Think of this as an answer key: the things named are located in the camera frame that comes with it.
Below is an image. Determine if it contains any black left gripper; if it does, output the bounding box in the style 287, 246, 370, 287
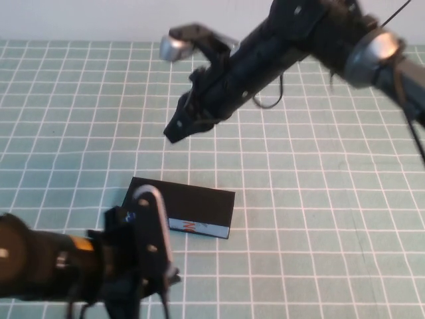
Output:
86, 205, 144, 319

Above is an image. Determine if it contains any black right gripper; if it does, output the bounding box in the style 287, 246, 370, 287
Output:
163, 54, 255, 144

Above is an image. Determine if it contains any black glasses case blue print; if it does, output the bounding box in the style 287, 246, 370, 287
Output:
122, 175, 236, 241

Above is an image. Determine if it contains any green white-checked tablecloth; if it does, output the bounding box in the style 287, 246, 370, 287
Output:
0, 39, 425, 319

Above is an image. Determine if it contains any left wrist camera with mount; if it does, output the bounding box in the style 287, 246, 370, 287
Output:
131, 184, 183, 298

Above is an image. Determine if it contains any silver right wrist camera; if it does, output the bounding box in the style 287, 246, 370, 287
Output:
159, 22, 240, 64

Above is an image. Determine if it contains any black right camera cable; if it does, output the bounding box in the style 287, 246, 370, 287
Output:
254, 73, 284, 110

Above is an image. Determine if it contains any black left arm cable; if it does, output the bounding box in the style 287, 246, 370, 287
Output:
158, 285, 171, 319

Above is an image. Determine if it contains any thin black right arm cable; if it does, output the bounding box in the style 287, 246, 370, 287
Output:
403, 109, 425, 161

